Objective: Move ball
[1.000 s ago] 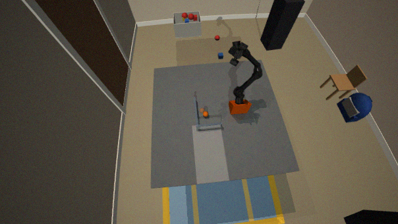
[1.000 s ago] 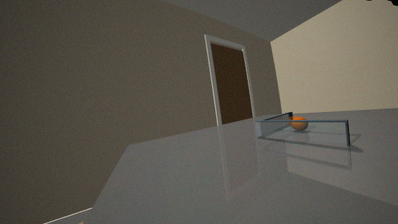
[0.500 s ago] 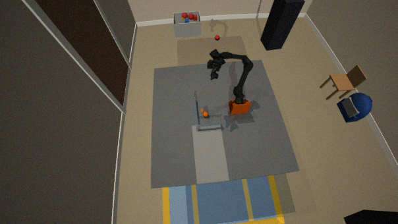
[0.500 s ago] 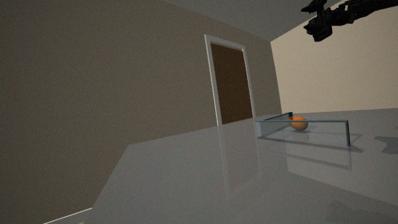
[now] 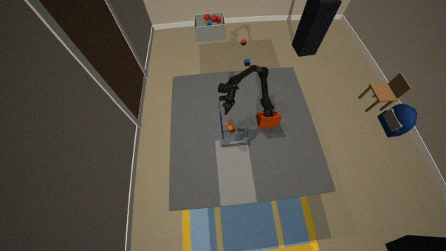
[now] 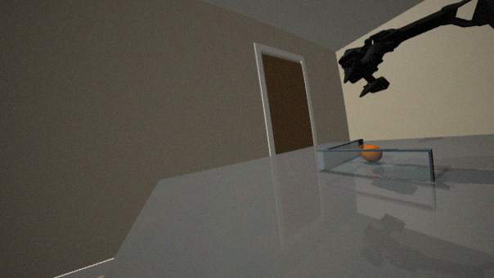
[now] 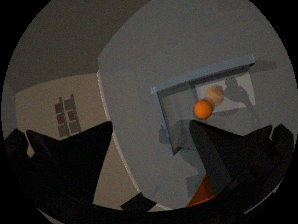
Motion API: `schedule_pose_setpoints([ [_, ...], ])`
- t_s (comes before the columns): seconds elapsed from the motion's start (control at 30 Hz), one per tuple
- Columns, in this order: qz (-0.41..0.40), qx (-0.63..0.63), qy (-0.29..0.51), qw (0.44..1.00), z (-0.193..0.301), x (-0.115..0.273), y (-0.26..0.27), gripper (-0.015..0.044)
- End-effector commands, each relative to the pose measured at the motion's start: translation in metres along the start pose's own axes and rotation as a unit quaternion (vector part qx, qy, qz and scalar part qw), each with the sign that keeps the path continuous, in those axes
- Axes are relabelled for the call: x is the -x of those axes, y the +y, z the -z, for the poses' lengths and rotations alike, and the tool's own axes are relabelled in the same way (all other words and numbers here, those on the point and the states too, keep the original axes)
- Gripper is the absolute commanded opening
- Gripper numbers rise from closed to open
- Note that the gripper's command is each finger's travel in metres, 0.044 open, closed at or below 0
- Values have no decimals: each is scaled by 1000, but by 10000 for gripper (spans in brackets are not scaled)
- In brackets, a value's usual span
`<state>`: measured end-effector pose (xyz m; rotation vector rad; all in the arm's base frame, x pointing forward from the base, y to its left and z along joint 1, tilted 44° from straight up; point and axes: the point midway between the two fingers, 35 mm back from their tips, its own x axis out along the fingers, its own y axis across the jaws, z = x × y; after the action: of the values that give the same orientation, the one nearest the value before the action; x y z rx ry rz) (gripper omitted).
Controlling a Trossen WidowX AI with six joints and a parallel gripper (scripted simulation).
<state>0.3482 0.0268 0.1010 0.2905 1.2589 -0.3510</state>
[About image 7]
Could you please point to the clear low glass walls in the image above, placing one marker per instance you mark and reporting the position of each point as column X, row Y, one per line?
column 174, row 136

